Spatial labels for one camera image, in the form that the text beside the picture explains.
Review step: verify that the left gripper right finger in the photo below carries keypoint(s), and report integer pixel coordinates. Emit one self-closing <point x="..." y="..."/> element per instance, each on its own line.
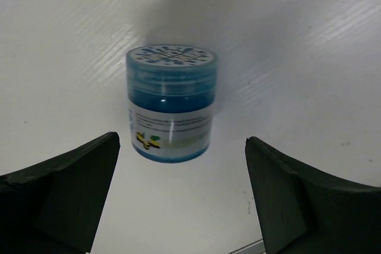
<point x="304" y="210"/>

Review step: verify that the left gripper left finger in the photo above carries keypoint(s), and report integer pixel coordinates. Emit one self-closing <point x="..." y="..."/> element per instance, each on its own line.
<point x="55" y="206"/>

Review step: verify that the left blue round jar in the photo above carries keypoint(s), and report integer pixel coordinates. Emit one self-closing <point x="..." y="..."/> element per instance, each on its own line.
<point x="171" y="91"/>

